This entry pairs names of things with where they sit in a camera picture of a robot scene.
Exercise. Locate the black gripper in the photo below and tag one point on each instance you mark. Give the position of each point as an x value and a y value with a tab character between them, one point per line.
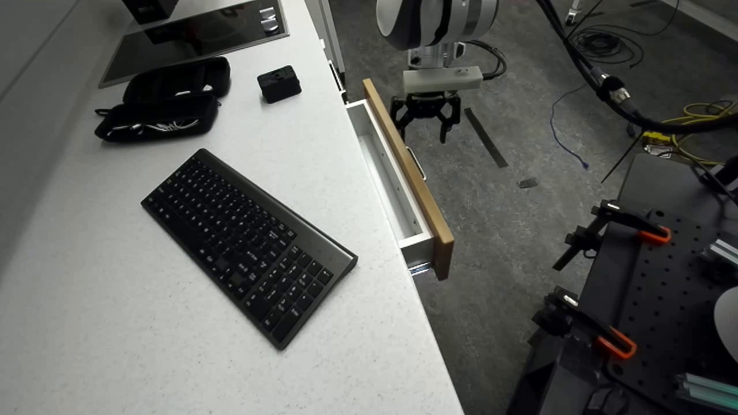
428	101

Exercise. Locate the white drawer with wooden front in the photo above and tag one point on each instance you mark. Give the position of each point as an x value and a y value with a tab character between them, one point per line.
428	199

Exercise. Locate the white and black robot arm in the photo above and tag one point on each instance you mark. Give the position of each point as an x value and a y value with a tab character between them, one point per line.
430	18

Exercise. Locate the long black floor strip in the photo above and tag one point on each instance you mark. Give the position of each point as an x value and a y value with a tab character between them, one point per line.
485	138

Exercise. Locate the small dark tape piece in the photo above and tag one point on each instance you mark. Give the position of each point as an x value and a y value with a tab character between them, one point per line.
528	183

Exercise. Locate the small black box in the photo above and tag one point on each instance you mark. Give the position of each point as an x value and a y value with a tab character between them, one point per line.
279	84

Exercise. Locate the black computer keyboard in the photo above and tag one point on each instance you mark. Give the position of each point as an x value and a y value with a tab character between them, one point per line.
246	245

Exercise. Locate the black zipper case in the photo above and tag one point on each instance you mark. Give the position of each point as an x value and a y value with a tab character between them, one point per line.
165	103

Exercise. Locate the black box object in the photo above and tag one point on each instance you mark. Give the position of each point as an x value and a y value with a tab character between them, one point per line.
150	9

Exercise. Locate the black perforated table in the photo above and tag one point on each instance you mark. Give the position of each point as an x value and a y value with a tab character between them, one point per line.
661	307

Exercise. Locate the aluminium extrusion bar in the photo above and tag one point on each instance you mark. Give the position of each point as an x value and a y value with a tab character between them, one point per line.
723	253
707	392

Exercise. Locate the white round disc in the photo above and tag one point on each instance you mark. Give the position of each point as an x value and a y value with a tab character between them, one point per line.
729	324

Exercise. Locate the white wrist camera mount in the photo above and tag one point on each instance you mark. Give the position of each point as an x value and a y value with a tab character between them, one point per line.
440	79

